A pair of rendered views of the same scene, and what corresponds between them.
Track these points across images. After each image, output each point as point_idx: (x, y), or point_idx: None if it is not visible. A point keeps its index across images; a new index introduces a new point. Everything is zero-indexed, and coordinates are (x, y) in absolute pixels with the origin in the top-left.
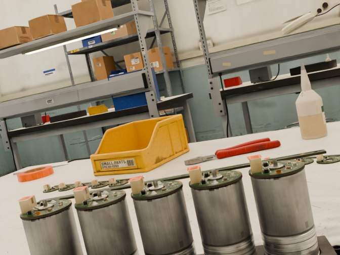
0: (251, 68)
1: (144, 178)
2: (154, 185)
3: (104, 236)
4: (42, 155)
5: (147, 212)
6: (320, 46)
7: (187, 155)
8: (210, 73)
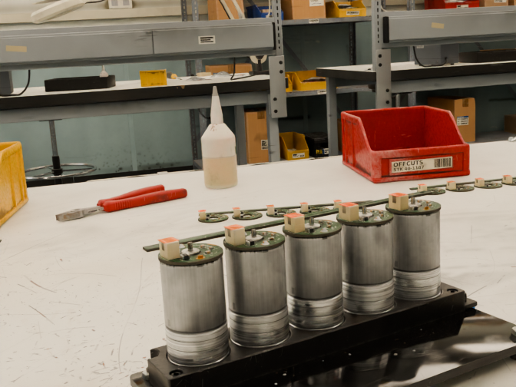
0: None
1: (4, 242)
2: (312, 223)
3: (276, 280)
4: None
5: (319, 251)
6: (97, 51)
7: (35, 208)
8: None
